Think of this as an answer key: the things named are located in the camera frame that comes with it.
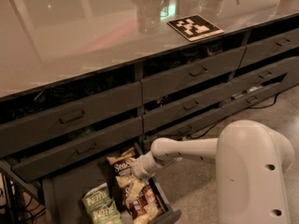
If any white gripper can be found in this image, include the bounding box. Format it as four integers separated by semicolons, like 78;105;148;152
126;151;163;202

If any green Kettle chip bag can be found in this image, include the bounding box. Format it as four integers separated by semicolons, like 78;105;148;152
81;183;122;224

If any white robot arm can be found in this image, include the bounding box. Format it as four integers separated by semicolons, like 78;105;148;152
133;119;294;224

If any lower brown sea salt bag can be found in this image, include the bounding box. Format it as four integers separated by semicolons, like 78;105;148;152
121;184;163;224

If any brown sea salt bag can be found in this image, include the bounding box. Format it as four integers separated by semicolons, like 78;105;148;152
121;184;163;224
107;147;135;189

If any upper brown sea salt bag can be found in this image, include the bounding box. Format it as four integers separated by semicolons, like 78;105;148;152
107;147;135;189

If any middle centre grey drawer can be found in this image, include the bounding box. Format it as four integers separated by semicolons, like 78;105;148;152
143;82;233;133

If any grey drawer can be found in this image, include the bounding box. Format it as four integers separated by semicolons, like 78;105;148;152
12;117;143;182
239;28;299;68
232;56;299;92
142;107;224;151
0;82;142;157
143;82;233;133
221;74;299;117
141;47;245;104

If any open bottom left drawer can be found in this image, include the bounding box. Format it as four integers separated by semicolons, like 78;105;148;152
41;142;182;224

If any top left grey drawer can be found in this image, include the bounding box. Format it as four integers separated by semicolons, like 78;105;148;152
0;82;142;157

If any bottom centre grey drawer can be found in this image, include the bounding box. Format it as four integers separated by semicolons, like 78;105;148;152
142;107;224;151

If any middle left grey drawer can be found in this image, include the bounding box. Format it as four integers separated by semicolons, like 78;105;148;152
12;117;143;182

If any middle right grey drawer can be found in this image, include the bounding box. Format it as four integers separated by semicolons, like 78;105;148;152
232;56;299;92

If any top centre grey drawer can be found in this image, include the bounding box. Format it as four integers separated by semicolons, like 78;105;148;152
141;47;245;104

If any top right grey drawer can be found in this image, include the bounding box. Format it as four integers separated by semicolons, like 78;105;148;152
239;28;299;68

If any bottom right grey drawer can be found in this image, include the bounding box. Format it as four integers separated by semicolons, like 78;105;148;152
221;74;299;117

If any black white fiducial marker board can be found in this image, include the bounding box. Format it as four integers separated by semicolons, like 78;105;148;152
167;15;224;42

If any black floor cable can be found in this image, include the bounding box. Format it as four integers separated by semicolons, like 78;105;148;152
186;91;281;140

